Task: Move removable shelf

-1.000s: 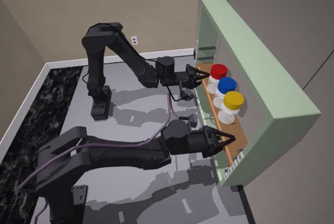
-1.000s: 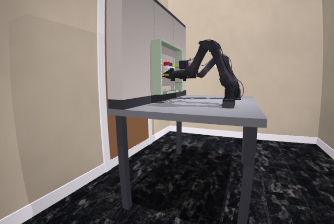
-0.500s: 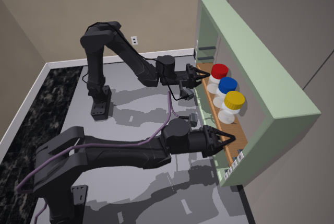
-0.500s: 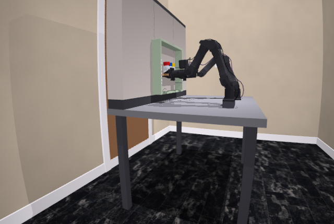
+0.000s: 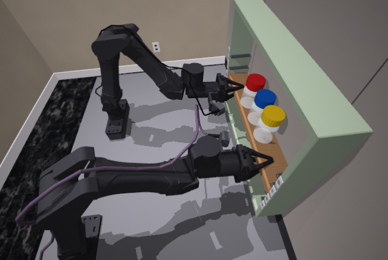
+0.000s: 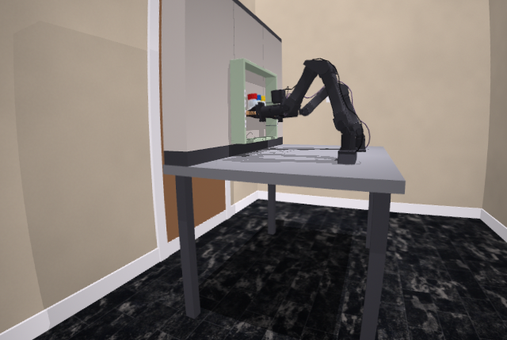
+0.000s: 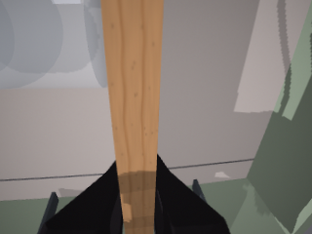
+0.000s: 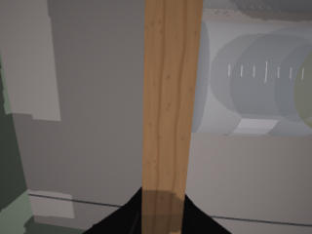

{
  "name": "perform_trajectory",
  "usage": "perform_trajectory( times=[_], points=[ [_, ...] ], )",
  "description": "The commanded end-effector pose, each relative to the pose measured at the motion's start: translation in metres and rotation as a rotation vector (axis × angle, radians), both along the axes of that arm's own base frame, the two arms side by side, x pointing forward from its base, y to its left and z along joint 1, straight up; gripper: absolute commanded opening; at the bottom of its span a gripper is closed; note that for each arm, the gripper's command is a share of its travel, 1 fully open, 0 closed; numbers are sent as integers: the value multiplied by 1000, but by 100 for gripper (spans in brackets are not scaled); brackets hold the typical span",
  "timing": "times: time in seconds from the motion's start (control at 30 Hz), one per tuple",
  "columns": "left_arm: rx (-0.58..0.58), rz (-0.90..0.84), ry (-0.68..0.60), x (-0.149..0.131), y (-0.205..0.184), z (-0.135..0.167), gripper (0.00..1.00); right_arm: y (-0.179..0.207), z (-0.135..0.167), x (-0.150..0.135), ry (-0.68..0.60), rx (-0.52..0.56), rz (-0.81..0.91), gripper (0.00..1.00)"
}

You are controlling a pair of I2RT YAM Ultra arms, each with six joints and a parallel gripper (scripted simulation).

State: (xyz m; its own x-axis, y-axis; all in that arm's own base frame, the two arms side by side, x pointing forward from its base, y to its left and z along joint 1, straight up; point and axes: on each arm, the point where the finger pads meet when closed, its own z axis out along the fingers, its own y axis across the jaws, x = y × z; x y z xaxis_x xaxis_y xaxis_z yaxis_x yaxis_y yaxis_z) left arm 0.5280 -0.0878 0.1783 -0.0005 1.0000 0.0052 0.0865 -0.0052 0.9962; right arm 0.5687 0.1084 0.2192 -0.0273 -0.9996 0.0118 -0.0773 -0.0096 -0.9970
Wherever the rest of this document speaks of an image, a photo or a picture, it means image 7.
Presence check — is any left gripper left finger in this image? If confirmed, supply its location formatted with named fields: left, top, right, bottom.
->
left=39, top=161, right=124, bottom=234

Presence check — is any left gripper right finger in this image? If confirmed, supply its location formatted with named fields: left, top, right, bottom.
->
left=154, top=153, right=230, bottom=234

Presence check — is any wooden shelf board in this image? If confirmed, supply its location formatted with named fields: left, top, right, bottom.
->
left=100, top=0, right=164, bottom=234

